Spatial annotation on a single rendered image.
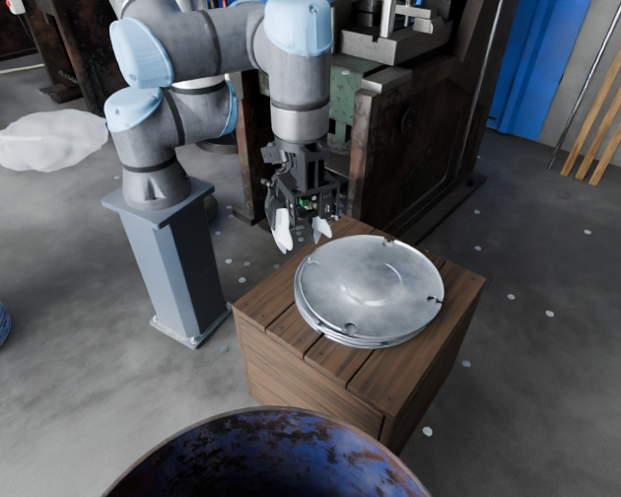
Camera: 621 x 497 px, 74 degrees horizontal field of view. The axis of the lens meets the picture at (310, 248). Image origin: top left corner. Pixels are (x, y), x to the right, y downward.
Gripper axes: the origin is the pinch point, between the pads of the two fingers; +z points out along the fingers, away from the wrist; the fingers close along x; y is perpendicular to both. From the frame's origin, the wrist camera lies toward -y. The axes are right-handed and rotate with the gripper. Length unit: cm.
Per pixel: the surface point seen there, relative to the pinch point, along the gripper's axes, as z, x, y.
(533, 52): 12, 160, -91
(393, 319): 16.4, 14.3, 10.9
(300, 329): 19.1, -1.6, 3.6
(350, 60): -11, 38, -50
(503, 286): 54, 77, -9
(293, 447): 16.1, -12.1, 24.5
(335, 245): 16.3, 14.6, -12.9
